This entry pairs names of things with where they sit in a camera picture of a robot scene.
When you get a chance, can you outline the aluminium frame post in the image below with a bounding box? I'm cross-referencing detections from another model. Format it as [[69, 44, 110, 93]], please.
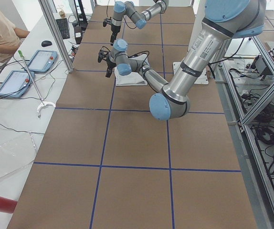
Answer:
[[38, 0, 74, 73]]

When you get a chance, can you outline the black box with label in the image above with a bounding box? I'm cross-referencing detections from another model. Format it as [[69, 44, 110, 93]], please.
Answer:
[[74, 25, 83, 44]]

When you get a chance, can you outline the black power adapter box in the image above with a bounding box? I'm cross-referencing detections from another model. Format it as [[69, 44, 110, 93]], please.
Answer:
[[254, 55, 273, 80]]

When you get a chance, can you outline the near teach pendant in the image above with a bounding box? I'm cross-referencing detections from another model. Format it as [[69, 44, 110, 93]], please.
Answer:
[[0, 70, 32, 99]]

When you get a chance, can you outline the clear plastic bag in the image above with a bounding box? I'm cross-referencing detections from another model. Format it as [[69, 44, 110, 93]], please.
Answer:
[[0, 134, 37, 182]]

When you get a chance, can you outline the metal reacher grabber tool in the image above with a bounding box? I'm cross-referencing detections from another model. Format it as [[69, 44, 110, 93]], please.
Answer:
[[18, 50, 56, 118]]

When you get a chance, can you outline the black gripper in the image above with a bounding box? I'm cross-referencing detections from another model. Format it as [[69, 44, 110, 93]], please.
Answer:
[[110, 24, 120, 45], [105, 52, 116, 78]]

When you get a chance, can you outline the teach pendant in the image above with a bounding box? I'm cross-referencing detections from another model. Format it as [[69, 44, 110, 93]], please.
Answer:
[[0, 70, 32, 99], [28, 50, 58, 73]]

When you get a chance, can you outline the black computer mouse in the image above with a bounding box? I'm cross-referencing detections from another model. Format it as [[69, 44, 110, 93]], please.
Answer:
[[41, 40, 52, 47]]

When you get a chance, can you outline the far teach pendant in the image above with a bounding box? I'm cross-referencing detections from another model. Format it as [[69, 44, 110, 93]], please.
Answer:
[[28, 50, 58, 73]]

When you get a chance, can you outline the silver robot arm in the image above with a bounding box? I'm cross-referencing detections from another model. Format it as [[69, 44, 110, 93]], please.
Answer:
[[104, 0, 169, 45], [98, 0, 266, 120]]

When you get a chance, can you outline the grey cartoon print t-shirt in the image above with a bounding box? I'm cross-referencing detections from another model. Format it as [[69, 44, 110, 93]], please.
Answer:
[[114, 67, 148, 86]]

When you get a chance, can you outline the black keyboard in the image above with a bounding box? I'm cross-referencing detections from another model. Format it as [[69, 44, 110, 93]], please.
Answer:
[[55, 18, 70, 39]]

